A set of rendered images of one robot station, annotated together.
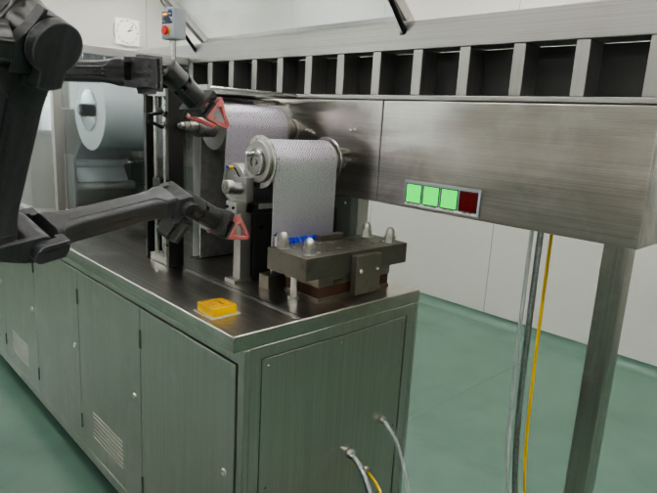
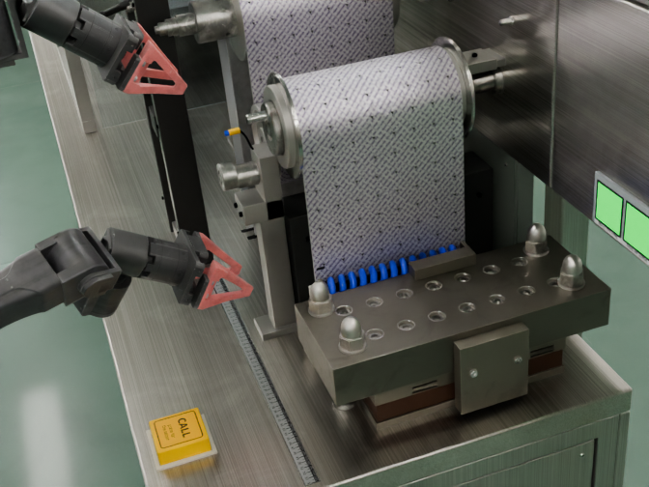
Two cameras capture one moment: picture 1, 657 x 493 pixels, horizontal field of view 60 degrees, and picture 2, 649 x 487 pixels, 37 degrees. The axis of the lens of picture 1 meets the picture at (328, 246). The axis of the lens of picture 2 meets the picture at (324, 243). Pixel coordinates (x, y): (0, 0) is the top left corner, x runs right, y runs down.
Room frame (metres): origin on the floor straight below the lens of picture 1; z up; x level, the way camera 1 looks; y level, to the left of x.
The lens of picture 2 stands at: (0.56, -0.39, 1.78)
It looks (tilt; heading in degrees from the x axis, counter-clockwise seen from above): 31 degrees down; 28
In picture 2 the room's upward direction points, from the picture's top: 6 degrees counter-clockwise
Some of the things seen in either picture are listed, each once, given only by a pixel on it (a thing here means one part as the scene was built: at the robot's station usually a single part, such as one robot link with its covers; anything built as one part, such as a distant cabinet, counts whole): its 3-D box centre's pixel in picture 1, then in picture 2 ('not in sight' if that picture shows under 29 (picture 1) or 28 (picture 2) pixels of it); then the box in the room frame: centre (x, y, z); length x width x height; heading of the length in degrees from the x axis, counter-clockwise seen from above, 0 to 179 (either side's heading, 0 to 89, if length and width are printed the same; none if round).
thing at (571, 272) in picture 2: (390, 234); (572, 269); (1.67, -0.18, 1.05); 0.04 x 0.04 x 0.04
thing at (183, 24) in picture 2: (187, 125); (174, 26); (1.73, 0.44, 1.33); 0.06 x 0.03 x 0.03; 134
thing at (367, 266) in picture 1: (366, 273); (492, 369); (1.53, -0.11, 0.96); 0.10 x 0.03 x 0.11; 134
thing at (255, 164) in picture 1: (256, 161); (275, 128); (1.60, 0.21, 1.25); 0.07 x 0.02 x 0.07; 44
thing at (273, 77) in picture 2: (260, 161); (284, 126); (1.61, 0.20, 1.25); 0.15 x 0.01 x 0.15; 44
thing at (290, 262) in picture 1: (339, 254); (451, 314); (1.59, -0.03, 1.00); 0.40 x 0.16 x 0.06; 134
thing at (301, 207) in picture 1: (304, 211); (388, 214); (1.65, 0.08, 1.11); 0.23 x 0.01 x 0.18; 134
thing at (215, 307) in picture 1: (217, 307); (180, 436); (1.33, 0.26, 0.91); 0.07 x 0.07 x 0.02; 44
